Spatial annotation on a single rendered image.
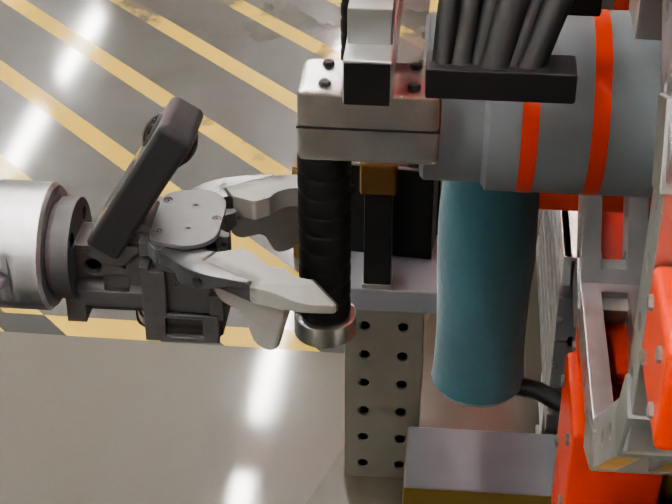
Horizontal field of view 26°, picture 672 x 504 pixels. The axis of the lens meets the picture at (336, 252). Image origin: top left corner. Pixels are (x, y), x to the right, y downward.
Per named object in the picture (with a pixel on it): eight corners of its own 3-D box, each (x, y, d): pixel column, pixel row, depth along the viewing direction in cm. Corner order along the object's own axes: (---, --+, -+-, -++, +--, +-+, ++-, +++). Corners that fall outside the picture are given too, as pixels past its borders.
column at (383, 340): (416, 479, 200) (427, 220, 177) (344, 474, 201) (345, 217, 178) (419, 431, 209) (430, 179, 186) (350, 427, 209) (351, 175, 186)
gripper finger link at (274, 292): (337, 364, 96) (236, 310, 101) (337, 290, 92) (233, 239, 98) (305, 387, 94) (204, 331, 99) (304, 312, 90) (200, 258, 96)
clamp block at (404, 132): (438, 167, 92) (441, 93, 89) (296, 161, 93) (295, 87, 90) (440, 129, 97) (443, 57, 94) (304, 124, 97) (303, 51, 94)
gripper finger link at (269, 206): (332, 224, 110) (224, 258, 106) (332, 155, 107) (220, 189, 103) (354, 243, 108) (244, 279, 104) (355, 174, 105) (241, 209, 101)
